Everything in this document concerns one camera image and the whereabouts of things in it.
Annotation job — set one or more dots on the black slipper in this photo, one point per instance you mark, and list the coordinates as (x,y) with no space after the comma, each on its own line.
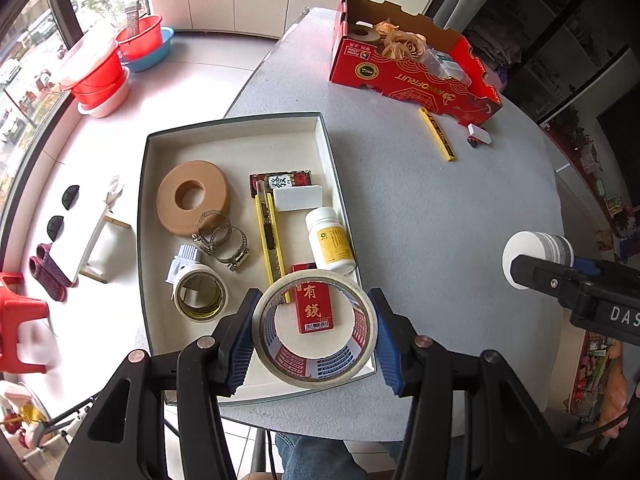
(56,226)
(71,196)

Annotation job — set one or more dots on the red basin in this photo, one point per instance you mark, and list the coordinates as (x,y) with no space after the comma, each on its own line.
(142,40)

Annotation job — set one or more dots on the white tape roll yellow core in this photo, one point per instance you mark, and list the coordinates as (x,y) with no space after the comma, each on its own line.
(217,285)

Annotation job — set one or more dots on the grey-green shallow tray box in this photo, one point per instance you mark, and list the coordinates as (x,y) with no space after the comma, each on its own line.
(225,145)

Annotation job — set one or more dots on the red cardboard fruit box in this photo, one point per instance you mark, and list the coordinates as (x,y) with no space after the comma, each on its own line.
(400,80)

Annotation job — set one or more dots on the pair of maroon slippers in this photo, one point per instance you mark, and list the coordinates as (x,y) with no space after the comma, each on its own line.
(47,272)

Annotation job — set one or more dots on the small red and black object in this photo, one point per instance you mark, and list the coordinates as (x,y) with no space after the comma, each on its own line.
(473,142)

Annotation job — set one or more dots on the person's legs in jeans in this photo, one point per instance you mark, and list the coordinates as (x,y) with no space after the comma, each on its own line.
(320,460)

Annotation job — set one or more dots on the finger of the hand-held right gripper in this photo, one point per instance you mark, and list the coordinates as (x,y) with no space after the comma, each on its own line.
(589,265)
(550,277)

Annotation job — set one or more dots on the white tape roll red-blue core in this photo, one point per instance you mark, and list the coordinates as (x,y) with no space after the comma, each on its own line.
(320,367)

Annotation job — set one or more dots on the round wooden shelf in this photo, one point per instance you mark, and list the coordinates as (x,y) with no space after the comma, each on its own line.
(595,375)

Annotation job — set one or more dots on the blue basin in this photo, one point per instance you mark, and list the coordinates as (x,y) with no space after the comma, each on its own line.
(157,57)

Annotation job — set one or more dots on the yellow utility knife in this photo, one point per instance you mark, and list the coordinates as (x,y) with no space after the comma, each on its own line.
(265,240)

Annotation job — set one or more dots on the large white bottle grey label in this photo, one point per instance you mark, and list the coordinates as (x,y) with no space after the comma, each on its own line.
(525,255)

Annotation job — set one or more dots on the small white rectangular block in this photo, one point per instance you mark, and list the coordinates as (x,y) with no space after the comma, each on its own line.
(480,133)

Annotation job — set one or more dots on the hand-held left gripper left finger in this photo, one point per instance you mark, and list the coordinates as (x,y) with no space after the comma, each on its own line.
(240,355)

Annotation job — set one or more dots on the white basin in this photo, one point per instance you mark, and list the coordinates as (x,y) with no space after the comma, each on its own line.
(107,102)

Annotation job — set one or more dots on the clear plastic box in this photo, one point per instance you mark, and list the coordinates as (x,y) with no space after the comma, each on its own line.
(447,67)

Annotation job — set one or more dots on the person's right forearm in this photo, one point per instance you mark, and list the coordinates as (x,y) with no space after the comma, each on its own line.
(619,390)

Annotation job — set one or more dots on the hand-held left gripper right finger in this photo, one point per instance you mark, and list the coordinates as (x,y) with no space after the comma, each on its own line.
(392,355)

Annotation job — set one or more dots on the large white rectangular block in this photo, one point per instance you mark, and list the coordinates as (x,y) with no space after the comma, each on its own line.
(300,198)

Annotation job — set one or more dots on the small white folding table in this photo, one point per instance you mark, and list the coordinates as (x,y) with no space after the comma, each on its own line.
(97,240)

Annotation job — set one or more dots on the red pack gold characters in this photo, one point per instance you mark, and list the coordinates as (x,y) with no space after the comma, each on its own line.
(312,305)

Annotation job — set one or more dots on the small white bottle yellow label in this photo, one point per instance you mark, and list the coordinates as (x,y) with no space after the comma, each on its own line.
(330,240)

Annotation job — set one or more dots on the red bucket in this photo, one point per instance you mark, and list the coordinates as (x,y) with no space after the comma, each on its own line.
(100,77)

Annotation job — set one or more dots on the yellow blade case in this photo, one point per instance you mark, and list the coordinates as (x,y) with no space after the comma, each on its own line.
(439,135)

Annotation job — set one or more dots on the red plastic stool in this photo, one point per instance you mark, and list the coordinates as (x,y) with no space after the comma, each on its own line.
(22,320)

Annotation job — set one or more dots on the colourful toy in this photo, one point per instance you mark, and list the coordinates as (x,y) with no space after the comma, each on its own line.
(22,415)

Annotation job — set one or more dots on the red pack white tile print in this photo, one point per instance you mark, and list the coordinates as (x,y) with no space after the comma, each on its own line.
(300,178)

